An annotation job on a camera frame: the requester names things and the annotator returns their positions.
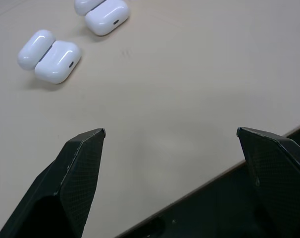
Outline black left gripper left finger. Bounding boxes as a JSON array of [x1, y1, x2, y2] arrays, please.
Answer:
[[0, 128, 106, 238]]

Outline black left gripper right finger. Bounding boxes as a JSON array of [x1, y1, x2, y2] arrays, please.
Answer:
[[236, 126, 300, 238]]

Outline white earbud case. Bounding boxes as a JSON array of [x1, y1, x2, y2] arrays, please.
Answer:
[[17, 29, 82, 85], [73, 0, 131, 37]]

